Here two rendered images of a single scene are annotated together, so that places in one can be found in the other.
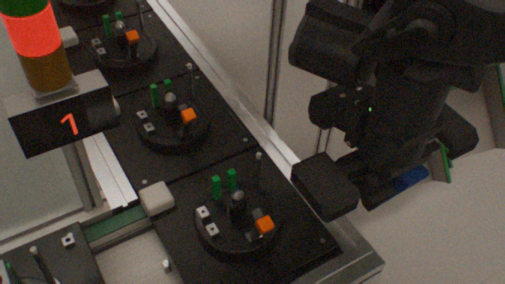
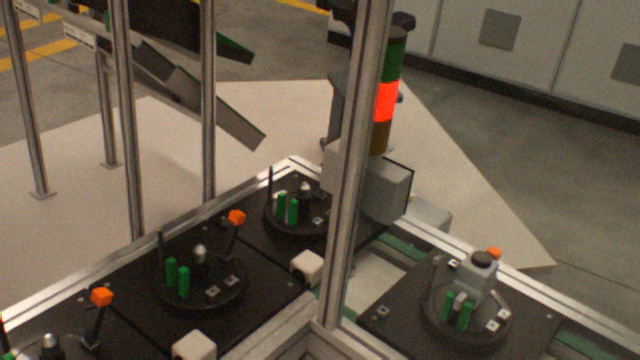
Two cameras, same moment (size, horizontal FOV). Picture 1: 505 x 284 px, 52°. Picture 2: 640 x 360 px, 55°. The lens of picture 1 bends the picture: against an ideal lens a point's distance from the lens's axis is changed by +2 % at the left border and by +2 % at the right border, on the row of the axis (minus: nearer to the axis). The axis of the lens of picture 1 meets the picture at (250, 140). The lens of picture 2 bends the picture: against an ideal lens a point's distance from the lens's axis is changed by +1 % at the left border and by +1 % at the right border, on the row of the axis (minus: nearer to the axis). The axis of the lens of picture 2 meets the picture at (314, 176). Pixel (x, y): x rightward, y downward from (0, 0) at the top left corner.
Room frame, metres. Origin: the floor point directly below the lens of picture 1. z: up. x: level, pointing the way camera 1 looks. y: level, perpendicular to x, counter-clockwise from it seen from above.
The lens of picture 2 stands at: (0.77, 0.87, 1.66)
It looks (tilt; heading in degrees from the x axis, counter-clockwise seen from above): 33 degrees down; 249
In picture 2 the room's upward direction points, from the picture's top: 6 degrees clockwise
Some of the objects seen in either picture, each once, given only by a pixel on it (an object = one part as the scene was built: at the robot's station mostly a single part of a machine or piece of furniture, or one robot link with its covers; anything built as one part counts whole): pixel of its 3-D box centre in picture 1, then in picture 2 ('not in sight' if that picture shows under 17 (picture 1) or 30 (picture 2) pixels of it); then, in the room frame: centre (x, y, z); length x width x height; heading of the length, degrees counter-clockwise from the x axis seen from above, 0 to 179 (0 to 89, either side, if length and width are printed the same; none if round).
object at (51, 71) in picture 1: (44, 61); not in sight; (0.46, 0.24, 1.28); 0.05 x 0.05 x 0.05
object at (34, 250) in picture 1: (41, 264); not in sight; (0.33, 0.27, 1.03); 0.01 x 0.01 x 0.08; 33
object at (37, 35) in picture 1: (31, 25); not in sight; (0.46, 0.24, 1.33); 0.05 x 0.05 x 0.05
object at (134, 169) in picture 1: (171, 108); (199, 264); (0.66, 0.15, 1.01); 0.24 x 0.24 x 0.13; 33
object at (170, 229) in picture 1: (237, 204); (302, 200); (0.45, 0.02, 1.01); 0.24 x 0.24 x 0.13; 33
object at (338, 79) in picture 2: not in sight; (359, 121); (0.20, -0.34, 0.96); 0.15 x 0.15 x 0.20; 87
